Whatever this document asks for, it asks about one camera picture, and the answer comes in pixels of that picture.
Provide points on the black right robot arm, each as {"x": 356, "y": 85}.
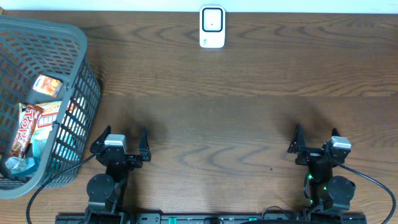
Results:
{"x": 329, "y": 194}

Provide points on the blue mouthwash bottle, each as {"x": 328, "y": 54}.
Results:
{"x": 22, "y": 166}

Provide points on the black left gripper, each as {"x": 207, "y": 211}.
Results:
{"x": 100, "y": 141}

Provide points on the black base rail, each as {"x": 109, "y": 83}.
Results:
{"x": 156, "y": 218}

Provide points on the small orange snack box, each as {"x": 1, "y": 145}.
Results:
{"x": 47, "y": 85}

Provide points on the light blue snack packet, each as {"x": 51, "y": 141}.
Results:
{"x": 38, "y": 143}

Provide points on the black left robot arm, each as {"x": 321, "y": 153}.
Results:
{"x": 106, "y": 191}

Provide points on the beige snack bag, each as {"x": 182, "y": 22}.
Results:
{"x": 44, "y": 124}

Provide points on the red Top chocolate bar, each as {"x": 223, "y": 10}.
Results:
{"x": 28, "y": 117}

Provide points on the grey plastic shopping basket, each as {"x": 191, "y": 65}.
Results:
{"x": 29, "y": 48}

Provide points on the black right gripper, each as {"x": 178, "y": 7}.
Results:
{"x": 299, "y": 145}

